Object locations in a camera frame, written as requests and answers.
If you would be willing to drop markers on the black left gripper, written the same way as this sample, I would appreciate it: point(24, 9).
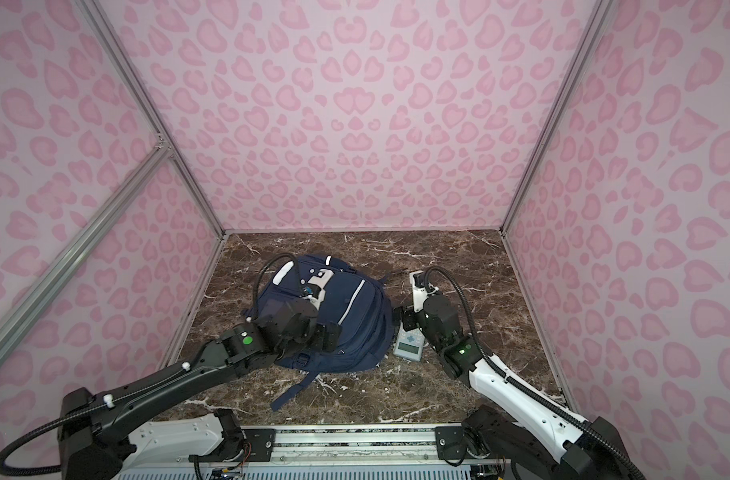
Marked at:
point(323, 343)

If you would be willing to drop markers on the navy blue student backpack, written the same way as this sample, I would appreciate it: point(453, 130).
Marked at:
point(342, 294)

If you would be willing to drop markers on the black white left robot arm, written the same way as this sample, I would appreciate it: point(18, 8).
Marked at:
point(94, 439)

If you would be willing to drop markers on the grey blue calculator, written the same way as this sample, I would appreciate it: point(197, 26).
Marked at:
point(409, 344)

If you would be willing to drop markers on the right aluminium corner post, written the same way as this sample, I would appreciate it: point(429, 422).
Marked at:
point(601, 15)

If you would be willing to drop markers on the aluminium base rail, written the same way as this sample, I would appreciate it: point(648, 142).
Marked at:
point(201, 449)

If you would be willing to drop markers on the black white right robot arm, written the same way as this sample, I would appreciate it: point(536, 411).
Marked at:
point(523, 424)

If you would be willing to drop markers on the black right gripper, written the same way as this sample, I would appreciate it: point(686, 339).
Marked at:
point(408, 314)

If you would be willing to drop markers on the aluminium corner frame post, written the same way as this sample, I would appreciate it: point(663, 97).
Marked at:
point(109, 39)

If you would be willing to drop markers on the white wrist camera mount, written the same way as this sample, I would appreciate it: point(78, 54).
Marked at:
point(421, 290)

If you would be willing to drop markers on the diagonal aluminium frame bar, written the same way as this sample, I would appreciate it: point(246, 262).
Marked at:
point(20, 319)

